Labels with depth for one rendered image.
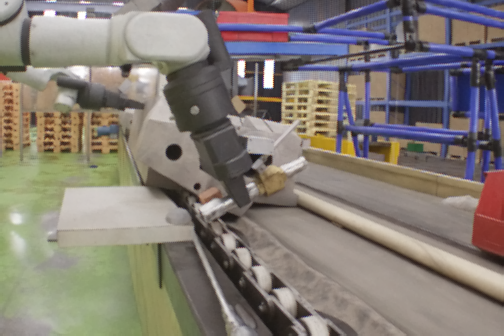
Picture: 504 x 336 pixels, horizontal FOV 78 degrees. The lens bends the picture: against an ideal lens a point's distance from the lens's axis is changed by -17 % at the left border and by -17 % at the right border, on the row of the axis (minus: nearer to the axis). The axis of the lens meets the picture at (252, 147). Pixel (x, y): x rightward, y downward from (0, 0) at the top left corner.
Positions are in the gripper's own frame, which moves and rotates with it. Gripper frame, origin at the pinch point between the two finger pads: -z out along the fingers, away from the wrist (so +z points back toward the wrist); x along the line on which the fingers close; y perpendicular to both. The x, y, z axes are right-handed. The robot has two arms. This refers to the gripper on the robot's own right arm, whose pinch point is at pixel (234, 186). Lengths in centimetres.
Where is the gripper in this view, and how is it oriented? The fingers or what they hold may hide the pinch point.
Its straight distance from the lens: 57.1
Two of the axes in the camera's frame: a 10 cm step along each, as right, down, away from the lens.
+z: -3.6, -9.0, -2.4
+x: -3.6, -1.0, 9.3
